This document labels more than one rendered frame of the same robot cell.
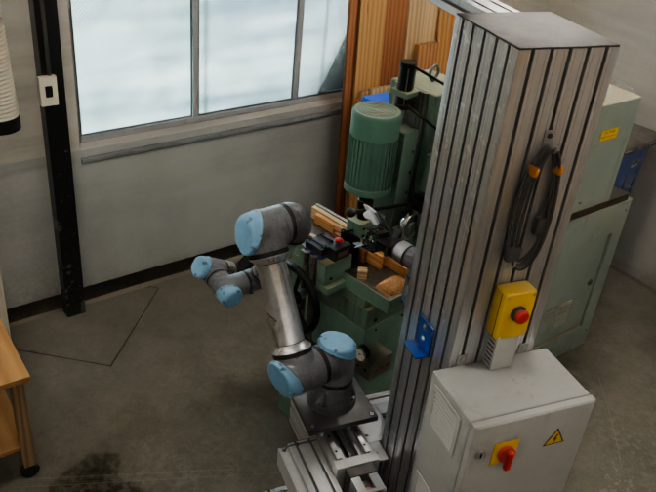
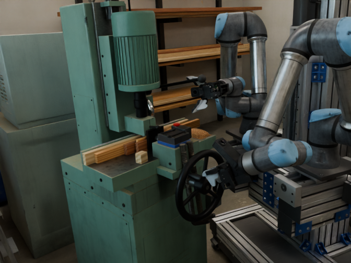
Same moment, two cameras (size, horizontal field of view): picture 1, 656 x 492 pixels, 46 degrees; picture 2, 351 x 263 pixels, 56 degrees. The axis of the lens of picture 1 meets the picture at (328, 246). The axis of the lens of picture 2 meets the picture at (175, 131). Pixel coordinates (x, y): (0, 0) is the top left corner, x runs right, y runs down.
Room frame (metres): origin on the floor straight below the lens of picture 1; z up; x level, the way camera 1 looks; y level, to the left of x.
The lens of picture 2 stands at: (2.32, 1.27, 1.41)
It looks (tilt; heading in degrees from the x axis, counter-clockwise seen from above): 18 degrees down; 273
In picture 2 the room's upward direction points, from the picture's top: 3 degrees counter-clockwise
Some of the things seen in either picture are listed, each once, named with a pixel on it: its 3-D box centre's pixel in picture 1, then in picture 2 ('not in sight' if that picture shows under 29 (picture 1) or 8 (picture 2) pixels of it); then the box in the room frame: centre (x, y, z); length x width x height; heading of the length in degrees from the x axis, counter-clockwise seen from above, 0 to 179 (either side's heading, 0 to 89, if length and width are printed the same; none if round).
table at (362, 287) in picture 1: (340, 265); (162, 156); (2.45, -0.05, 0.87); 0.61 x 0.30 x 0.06; 47
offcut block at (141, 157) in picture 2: not in sight; (141, 157); (2.52, 0.06, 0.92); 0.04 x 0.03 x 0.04; 54
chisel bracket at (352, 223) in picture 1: (365, 226); (140, 125); (2.55, -0.14, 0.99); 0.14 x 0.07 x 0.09; 137
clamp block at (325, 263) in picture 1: (325, 262); (175, 151); (2.39, 0.00, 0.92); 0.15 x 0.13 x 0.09; 47
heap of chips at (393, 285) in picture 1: (393, 283); (196, 132); (2.29, -0.25, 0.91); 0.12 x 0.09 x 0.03; 137
